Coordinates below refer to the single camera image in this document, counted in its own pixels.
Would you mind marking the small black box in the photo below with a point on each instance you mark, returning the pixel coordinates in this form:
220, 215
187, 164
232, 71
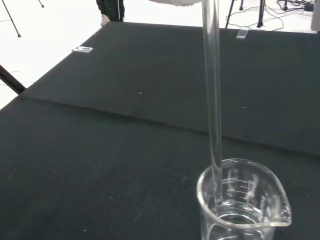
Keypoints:
309, 7

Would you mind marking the black tripod leg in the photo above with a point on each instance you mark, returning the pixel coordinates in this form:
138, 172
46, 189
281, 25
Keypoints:
230, 13
261, 13
11, 81
11, 21

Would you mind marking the black bench cloth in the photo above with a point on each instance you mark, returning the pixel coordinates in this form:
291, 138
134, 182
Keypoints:
125, 137

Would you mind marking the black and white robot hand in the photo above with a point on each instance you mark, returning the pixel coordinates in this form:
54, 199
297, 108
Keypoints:
175, 2

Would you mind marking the person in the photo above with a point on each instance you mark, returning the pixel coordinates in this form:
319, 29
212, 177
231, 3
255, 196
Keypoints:
111, 11

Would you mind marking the clear glass beaker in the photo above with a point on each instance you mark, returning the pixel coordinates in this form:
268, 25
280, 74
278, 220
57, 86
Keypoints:
240, 212

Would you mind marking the clear cloth clip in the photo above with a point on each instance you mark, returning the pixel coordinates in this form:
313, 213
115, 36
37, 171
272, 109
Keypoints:
82, 49
242, 33

